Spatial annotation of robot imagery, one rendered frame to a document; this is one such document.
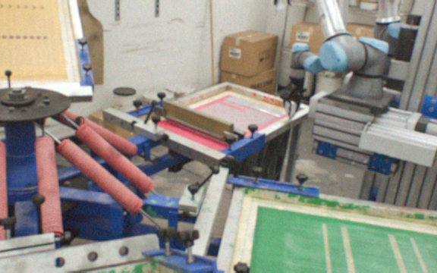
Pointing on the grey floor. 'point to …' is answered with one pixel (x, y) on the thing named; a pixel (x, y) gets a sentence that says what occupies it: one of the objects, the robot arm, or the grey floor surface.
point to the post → (293, 153)
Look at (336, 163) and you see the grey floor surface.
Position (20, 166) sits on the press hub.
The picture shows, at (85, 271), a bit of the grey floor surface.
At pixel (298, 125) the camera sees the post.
